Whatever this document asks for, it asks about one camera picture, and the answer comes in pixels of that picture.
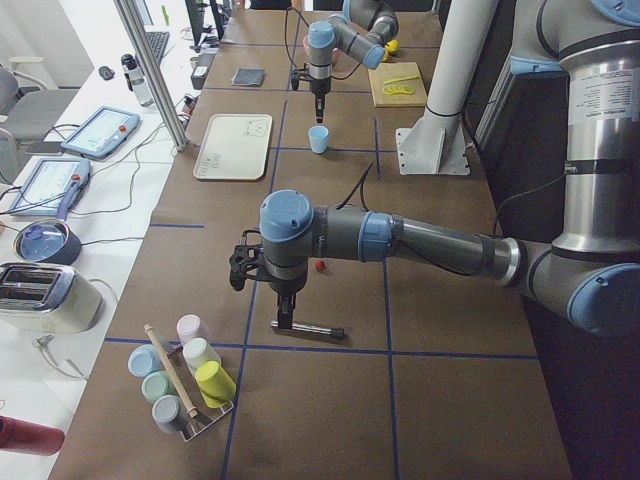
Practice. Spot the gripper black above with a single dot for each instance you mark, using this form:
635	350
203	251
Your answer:
318	88
285	284

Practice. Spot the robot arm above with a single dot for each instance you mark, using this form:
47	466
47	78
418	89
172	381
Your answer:
589	274
360	31

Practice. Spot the light blue plastic cup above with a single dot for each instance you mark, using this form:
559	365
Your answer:
318	136

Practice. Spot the white cup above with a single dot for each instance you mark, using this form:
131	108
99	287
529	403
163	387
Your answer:
197	352

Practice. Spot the pink cup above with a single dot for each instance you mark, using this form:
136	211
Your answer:
190	326

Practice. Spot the yellow-green cup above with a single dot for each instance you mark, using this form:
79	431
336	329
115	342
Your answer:
215	384

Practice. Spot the green cup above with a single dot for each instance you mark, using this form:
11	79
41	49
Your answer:
156	385

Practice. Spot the blue cup on rack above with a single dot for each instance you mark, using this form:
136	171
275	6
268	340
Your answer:
143	361

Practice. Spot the grey cup on rack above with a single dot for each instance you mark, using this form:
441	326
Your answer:
169	415

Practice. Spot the pink bowl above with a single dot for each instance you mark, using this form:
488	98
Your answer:
306	45

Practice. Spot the bamboo cutting board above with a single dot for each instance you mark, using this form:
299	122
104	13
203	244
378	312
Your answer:
397	84

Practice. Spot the lemon slices stack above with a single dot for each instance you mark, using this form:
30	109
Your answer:
396	90

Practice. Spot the grey folded cloth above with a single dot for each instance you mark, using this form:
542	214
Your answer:
248	77

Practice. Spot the white bear serving tray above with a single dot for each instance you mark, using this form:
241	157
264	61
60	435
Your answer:
234	147

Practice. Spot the yellow lemon top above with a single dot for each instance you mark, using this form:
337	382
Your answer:
392	47

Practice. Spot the yellow plastic knife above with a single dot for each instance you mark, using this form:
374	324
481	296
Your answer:
401	79

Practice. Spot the black keyboard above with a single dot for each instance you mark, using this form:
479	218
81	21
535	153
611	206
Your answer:
158	42

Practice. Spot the clear water bottle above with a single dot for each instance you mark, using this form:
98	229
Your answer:
136	81

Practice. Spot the computer mouse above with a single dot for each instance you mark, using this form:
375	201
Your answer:
106	73

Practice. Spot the teach pendant far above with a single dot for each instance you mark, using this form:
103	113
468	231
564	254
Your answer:
102	133

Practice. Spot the teach pendant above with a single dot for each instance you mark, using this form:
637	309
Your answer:
43	191
102	133

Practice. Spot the cream toaster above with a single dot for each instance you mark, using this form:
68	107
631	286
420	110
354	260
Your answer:
47	298

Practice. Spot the blue saucepan with lid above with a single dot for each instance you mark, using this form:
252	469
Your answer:
48	241

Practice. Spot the teach pendant near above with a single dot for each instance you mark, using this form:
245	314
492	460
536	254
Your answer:
43	191

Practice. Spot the grey office chair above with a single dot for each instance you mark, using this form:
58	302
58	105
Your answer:
29	111

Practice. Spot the red thermos bottle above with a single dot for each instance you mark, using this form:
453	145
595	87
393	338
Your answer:
20	436

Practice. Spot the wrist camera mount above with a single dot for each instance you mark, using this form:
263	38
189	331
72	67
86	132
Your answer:
298	75
247	263

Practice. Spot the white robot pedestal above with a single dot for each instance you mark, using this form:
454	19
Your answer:
435	145

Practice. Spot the white wire cup rack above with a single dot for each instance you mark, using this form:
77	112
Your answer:
206	416

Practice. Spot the wooden rack handle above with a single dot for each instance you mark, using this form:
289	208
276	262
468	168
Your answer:
163	353

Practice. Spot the aluminium frame post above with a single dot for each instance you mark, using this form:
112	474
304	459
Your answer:
134	28

